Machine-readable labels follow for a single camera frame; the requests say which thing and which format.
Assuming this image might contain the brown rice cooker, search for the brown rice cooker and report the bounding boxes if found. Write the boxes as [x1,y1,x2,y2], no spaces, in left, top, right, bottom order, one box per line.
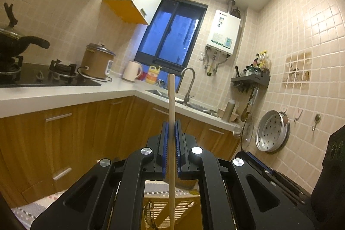
[81,43,116,80]

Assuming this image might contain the row of condiment bottles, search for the row of condiment bottles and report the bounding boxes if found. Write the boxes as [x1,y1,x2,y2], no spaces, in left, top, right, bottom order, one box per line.
[244,50,271,77]

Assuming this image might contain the black wok lid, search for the black wok lid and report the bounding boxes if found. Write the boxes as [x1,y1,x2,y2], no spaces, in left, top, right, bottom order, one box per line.
[0,3,22,39]

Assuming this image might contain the steel kitchen faucet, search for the steel kitchen faucet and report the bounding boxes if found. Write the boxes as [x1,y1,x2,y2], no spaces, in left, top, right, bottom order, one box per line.
[176,67,196,105]

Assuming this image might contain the hanging metal ladle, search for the hanging metal ladle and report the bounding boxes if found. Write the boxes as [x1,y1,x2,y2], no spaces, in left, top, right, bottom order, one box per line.
[241,87,258,123]

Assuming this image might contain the yellow detergent bottle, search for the yellow detergent bottle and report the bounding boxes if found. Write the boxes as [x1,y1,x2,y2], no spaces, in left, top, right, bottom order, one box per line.
[146,66,162,84]

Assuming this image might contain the black gas stove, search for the black gas stove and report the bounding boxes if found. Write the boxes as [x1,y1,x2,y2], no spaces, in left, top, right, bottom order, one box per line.
[0,59,102,88]

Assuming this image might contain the black printed clothing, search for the black printed clothing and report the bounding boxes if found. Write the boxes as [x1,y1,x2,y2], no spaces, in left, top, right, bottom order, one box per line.
[313,128,345,223]

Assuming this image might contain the beige plastic utensil basket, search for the beige plastic utensil basket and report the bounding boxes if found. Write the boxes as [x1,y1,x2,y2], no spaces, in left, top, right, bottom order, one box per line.
[143,184,201,230]

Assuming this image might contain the hanging glass pot lid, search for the hanging glass pot lid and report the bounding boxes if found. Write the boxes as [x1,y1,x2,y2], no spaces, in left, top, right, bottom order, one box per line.
[233,113,255,151]

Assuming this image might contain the water heater pipes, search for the water heater pipes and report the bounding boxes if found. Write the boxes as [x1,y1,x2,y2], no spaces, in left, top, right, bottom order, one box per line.
[203,48,232,77]

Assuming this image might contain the white kitchen countertop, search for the white kitchen countertop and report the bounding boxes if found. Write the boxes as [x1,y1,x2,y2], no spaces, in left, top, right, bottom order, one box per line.
[0,76,239,131]

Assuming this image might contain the white electric kettle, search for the white electric kettle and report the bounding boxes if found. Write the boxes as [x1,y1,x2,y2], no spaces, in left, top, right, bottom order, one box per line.
[122,60,143,82]

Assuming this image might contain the dark framed window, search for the dark framed window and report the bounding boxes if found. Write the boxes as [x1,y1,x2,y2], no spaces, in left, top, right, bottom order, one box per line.
[134,0,209,72]

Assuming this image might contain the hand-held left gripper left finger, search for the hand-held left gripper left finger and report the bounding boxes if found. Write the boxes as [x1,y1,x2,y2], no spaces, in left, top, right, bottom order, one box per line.
[30,121,171,230]

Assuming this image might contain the metal steamer tray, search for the metal steamer tray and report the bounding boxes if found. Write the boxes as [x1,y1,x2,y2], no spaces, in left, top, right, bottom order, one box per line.
[255,110,290,153]

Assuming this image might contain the steel sink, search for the steel sink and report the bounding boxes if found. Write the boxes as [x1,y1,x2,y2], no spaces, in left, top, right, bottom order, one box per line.
[146,88,218,115]

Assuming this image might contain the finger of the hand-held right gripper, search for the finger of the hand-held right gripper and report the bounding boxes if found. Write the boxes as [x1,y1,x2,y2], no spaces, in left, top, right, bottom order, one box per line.
[246,152,307,208]

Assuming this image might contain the striped woven tablecloth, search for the striped woven tablecloth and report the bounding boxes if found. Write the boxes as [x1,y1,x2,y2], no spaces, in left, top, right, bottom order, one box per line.
[11,181,195,223]

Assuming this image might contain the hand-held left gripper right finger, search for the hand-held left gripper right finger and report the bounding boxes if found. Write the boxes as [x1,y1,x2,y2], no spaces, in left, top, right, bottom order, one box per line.
[174,119,315,230]

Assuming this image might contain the dark wall spice rack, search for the dark wall spice rack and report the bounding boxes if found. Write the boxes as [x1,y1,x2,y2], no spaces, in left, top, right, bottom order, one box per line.
[230,74,271,93]

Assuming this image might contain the wooden chopstick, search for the wooden chopstick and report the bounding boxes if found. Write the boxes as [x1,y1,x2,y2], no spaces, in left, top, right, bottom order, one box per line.
[167,74,177,230]

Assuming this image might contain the black wok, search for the black wok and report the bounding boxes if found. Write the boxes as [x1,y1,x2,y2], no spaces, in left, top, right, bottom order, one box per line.
[0,28,51,62]

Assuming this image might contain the white gas water heater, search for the white gas water heater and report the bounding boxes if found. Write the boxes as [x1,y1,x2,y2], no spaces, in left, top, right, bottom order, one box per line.
[206,9,242,55]

